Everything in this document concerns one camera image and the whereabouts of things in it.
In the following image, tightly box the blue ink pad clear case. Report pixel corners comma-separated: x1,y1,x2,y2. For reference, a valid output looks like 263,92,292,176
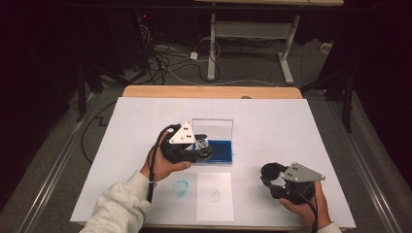
190,117,235,167

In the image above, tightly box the black floor cable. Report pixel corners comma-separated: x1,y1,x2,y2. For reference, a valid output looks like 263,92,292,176
80,100,118,164

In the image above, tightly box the person's right hand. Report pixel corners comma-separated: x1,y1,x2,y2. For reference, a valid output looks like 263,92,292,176
279,180,332,229

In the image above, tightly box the white table cover sheet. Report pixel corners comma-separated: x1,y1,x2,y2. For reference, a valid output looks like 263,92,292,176
69,96,358,230

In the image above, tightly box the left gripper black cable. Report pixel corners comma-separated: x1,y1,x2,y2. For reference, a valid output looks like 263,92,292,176
146,124,183,204

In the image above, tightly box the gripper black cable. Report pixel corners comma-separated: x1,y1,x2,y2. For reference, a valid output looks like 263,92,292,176
290,187,320,233
146,124,183,204

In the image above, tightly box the person's left hand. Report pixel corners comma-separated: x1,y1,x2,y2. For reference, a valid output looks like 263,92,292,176
139,142,192,183

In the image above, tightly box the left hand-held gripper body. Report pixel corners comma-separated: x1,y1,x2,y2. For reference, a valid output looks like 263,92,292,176
159,120,203,164

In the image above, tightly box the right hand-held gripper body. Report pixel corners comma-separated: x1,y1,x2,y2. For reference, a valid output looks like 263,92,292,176
270,162,326,206

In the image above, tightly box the black metal stand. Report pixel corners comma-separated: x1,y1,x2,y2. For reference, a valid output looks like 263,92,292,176
299,69,356,134
76,64,105,123

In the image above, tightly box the metal floor rail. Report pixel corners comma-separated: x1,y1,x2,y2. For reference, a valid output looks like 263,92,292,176
18,93,101,233
326,100,402,233

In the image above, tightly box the white-framed desk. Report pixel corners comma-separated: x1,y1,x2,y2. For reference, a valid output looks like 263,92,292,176
193,0,345,85

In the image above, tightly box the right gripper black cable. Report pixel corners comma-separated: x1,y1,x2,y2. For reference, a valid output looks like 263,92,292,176
290,187,320,233

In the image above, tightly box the clear round stamp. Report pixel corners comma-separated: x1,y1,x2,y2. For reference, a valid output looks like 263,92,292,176
194,137,211,150

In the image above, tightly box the tangle of floor cables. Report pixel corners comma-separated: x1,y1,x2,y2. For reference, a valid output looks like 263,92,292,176
139,22,224,85

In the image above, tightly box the white paper sheet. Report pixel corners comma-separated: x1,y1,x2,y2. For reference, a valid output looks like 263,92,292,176
195,172,235,223

